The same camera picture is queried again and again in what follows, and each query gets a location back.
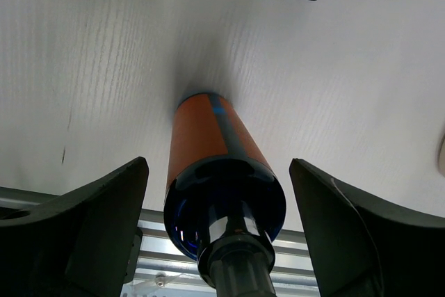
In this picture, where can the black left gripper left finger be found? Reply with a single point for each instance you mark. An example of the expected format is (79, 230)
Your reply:
(77, 244)

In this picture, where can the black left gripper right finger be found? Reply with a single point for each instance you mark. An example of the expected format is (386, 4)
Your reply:
(362, 245)

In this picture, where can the beige pump bottle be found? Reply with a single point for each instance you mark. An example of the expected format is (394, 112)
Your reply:
(441, 155)

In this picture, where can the orange blue pump bottle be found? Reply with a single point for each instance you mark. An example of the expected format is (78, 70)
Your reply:
(224, 206)

